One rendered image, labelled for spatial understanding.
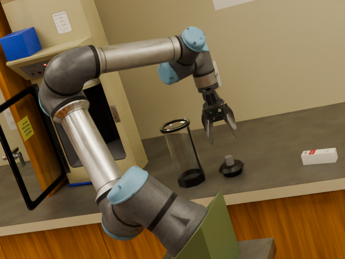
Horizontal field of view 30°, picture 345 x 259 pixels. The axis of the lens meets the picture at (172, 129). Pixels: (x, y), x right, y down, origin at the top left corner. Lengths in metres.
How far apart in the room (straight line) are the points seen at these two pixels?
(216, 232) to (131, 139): 0.97
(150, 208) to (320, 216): 0.73
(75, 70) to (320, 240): 0.98
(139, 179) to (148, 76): 1.28
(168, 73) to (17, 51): 0.66
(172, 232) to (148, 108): 1.37
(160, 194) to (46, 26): 1.06
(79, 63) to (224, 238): 0.61
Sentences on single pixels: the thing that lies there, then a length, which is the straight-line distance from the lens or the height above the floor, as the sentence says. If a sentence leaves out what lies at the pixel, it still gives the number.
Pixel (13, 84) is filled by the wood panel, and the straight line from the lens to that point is 2.58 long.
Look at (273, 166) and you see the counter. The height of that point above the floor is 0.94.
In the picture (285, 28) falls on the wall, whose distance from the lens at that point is 2.66.
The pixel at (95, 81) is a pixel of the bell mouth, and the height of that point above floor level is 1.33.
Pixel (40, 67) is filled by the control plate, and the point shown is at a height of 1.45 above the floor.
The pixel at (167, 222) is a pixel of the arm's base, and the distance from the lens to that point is 1.61.
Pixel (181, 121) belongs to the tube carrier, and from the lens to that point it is 2.27.
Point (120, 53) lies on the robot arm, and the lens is 1.84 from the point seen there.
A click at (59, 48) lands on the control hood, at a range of 2.37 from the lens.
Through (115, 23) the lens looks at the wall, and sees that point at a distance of 2.84.
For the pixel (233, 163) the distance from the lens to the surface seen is 2.26.
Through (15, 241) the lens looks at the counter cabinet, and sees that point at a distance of 2.61.
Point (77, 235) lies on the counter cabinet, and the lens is 2.46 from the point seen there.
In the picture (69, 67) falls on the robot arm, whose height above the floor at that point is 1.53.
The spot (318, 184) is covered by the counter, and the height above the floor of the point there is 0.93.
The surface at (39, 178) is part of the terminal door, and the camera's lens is 2.50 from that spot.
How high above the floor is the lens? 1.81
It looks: 17 degrees down
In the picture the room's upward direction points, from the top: 18 degrees counter-clockwise
